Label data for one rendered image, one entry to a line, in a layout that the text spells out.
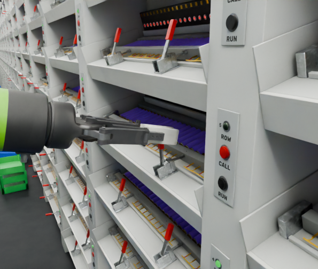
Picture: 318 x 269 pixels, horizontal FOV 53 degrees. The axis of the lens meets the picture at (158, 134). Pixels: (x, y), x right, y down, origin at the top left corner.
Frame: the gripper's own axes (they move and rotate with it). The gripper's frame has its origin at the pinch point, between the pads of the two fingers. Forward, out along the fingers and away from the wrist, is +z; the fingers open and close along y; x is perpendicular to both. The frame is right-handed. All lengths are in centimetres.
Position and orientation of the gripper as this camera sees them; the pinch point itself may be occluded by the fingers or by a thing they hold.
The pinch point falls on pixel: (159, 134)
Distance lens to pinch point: 59.6
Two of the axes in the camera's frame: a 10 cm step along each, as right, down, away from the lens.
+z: 8.7, 0.8, 4.9
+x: 1.8, -9.7, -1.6
